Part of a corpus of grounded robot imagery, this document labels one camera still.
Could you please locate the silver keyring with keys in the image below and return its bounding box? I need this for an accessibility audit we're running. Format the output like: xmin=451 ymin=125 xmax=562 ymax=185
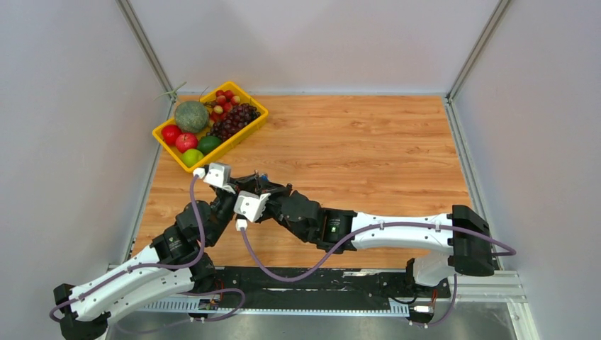
xmin=254 ymin=171 xmax=266 ymax=191

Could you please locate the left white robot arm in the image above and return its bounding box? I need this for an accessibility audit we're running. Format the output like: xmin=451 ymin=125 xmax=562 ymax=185
xmin=49 ymin=167 xmax=262 ymax=339

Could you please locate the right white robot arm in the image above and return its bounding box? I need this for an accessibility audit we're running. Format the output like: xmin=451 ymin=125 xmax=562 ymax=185
xmin=243 ymin=186 xmax=495 ymax=296

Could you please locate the dark green avocado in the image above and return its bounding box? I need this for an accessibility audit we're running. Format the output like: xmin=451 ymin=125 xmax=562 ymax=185
xmin=196 ymin=135 xmax=223 ymax=156

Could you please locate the light green apple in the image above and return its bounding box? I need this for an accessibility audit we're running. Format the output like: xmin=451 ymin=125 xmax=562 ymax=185
xmin=181 ymin=148 xmax=204 ymax=168

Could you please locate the dark purple grape bunch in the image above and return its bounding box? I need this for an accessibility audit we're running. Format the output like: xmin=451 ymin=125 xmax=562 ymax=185
xmin=206 ymin=103 xmax=260 ymax=142

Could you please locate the red-pink apple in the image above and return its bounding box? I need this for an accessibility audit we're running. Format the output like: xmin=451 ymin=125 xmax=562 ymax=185
xmin=175 ymin=132 xmax=198 ymax=153

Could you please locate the yellow plastic tray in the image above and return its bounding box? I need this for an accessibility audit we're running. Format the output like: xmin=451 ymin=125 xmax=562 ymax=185
xmin=152 ymin=81 xmax=269 ymax=173

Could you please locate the green melon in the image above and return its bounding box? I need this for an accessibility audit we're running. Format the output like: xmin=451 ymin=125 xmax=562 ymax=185
xmin=174 ymin=101 xmax=209 ymax=134

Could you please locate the red apple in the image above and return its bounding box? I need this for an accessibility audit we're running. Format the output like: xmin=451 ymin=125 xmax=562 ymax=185
xmin=161 ymin=124 xmax=182 ymax=146

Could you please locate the white zip tie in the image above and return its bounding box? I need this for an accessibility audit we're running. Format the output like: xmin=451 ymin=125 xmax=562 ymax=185
xmin=153 ymin=81 xmax=187 ymax=101

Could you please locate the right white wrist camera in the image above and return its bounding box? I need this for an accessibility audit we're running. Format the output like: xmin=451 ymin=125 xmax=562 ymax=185
xmin=233 ymin=191 xmax=271 ymax=232

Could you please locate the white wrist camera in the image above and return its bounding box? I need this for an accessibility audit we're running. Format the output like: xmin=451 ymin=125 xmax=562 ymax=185
xmin=233 ymin=191 xmax=271 ymax=232
xmin=192 ymin=162 xmax=236 ymax=194

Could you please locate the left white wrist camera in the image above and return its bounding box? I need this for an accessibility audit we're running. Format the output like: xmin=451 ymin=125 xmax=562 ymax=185
xmin=192 ymin=162 xmax=236 ymax=194

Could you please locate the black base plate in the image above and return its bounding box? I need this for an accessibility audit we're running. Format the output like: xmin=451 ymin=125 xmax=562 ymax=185
xmin=191 ymin=266 xmax=451 ymax=311

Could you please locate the white slotted cable duct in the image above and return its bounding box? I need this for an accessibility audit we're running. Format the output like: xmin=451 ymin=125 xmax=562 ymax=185
xmin=140 ymin=297 xmax=410 ymax=317

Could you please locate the right aluminium frame post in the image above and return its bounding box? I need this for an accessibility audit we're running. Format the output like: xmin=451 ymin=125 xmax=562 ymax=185
xmin=446 ymin=0 xmax=512 ymax=103

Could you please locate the aluminium frame post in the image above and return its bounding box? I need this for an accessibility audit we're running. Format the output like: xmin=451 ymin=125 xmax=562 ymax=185
xmin=446 ymin=0 xmax=512 ymax=103
xmin=116 ymin=0 xmax=176 ymax=103

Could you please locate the left aluminium frame post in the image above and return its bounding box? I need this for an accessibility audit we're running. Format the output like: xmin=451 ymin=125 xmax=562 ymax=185
xmin=116 ymin=0 xmax=176 ymax=103

